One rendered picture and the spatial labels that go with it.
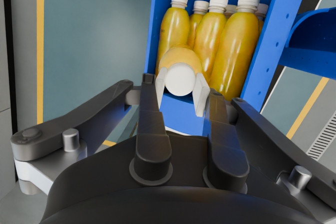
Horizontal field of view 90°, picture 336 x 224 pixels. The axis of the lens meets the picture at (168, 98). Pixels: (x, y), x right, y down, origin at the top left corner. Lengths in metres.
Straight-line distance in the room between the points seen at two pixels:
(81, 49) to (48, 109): 0.75
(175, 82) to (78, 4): 1.57
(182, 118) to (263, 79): 0.16
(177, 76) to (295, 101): 1.76
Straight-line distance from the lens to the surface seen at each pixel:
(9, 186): 2.82
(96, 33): 1.67
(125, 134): 1.23
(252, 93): 0.33
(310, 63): 0.90
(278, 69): 1.57
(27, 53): 2.06
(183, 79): 0.21
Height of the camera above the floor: 1.50
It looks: 70 degrees down
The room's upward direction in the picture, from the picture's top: 169 degrees counter-clockwise
